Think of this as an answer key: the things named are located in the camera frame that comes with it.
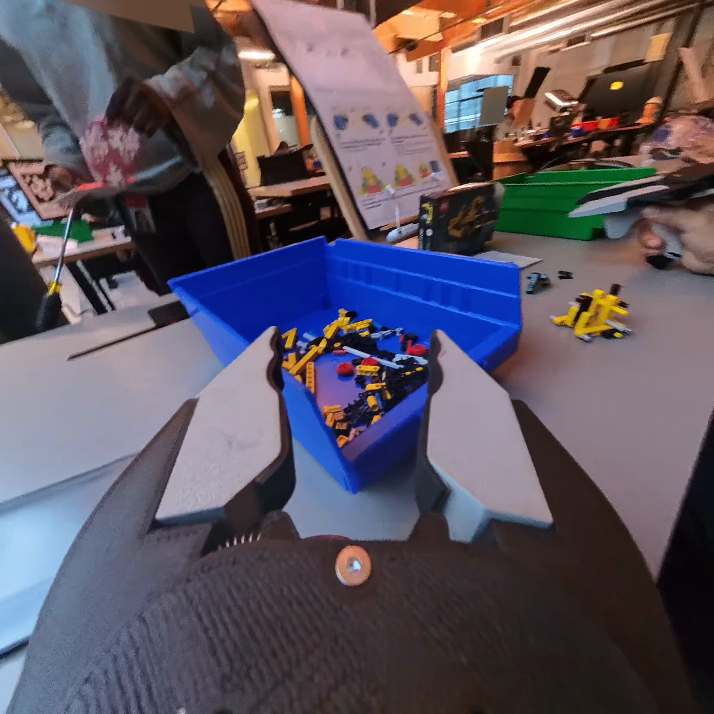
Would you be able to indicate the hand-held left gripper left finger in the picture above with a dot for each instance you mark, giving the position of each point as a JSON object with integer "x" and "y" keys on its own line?
{"x": 223, "y": 446}

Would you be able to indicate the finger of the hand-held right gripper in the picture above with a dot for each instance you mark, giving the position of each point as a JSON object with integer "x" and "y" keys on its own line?
{"x": 625, "y": 201}

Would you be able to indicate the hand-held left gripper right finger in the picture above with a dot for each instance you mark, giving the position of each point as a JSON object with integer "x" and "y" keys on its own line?
{"x": 479, "y": 446}

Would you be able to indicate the yellow lego model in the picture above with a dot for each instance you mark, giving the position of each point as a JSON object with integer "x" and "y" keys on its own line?
{"x": 594, "y": 315}

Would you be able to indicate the pile of lego pieces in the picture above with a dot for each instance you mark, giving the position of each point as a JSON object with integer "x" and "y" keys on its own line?
{"x": 368, "y": 371}

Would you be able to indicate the blue plastic bin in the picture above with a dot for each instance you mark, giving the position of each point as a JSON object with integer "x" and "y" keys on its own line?
{"x": 401, "y": 279}

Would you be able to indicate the dark lego piece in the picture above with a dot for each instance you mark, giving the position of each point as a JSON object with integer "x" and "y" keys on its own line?
{"x": 536, "y": 281}

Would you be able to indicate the black lego set box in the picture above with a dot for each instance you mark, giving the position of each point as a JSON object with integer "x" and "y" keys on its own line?
{"x": 457, "y": 217}

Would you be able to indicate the lego instruction booklet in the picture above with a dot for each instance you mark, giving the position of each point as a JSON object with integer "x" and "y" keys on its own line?
{"x": 357, "y": 111}

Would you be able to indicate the person's right hand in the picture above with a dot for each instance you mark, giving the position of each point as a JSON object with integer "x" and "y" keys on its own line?
{"x": 697, "y": 234}

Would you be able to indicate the stacked green plastic bins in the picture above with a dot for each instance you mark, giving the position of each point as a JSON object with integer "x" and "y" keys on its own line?
{"x": 558, "y": 212}

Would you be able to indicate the dark computer monitor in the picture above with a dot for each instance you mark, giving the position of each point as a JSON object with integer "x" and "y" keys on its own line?
{"x": 613, "y": 103}

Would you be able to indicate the sheet of paper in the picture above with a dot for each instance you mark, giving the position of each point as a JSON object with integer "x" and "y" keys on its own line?
{"x": 513, "y": 259}

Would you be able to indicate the white clip holder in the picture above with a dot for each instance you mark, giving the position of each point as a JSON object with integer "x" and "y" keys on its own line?
{"x": 400, "y": 231}

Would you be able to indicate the black yellow screwdriver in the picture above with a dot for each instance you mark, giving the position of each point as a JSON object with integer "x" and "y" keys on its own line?
{"x": 53, "y": 290}

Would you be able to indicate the person's dark clothing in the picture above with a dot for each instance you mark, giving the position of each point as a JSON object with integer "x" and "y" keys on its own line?
{"x": 691, "y": 558}

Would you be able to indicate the wooden background desk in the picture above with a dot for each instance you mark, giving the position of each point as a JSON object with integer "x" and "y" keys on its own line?
{"x": 290, "y": 188}

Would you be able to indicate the wooden booklet stand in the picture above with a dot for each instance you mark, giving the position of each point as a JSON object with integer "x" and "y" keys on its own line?
{"x": 340, "y": 195}

